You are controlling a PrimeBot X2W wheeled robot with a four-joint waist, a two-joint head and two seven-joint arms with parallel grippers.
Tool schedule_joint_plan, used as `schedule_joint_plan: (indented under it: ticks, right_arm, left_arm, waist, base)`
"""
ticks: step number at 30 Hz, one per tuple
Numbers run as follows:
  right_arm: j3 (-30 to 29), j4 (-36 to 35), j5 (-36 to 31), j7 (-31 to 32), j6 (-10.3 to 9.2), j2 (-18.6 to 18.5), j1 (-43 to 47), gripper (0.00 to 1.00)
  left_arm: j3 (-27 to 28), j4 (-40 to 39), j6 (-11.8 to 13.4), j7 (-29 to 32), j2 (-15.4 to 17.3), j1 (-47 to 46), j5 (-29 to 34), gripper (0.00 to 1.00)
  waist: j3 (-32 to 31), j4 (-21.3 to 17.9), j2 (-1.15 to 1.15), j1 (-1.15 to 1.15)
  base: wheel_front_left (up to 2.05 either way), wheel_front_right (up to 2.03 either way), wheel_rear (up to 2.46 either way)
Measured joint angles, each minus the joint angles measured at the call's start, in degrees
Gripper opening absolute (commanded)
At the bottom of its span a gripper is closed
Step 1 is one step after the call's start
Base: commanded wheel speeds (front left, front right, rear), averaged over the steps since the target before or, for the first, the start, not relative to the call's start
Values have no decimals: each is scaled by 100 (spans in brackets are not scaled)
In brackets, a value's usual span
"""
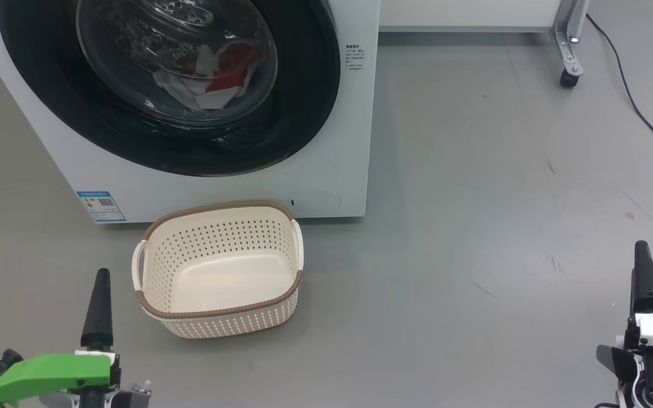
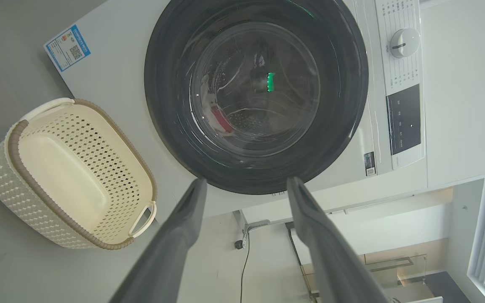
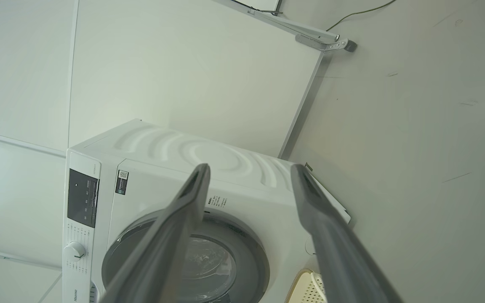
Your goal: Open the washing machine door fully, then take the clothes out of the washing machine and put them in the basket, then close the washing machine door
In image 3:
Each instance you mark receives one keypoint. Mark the white wheeled partition panel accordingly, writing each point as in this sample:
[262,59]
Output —
[183,63]

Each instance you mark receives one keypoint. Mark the beige perforated laundry basket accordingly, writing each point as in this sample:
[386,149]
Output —
[305,288]

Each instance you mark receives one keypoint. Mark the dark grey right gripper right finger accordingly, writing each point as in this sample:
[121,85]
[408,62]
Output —
[335,252]

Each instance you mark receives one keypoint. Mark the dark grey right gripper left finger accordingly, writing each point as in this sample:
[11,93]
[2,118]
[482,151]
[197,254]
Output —
[162,252]

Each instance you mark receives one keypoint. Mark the white washing machine dial knob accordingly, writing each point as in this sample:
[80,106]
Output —
[74,251]

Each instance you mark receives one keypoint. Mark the black washing machine display panel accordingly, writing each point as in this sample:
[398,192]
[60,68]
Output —
[82,198]

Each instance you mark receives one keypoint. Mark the white front-load washing machine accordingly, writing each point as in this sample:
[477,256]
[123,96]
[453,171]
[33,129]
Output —
[154,185]

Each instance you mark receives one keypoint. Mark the washing machine glass door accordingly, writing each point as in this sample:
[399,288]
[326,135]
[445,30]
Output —
[246,261]

